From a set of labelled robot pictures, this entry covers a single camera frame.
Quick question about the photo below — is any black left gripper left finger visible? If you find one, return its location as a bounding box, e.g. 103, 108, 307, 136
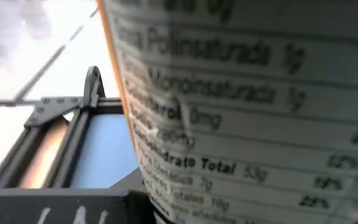
0, 167, 155, 224

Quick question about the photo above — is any yellow raisin bran cereal box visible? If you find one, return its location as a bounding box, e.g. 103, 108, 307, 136
96, 0, 358, 224

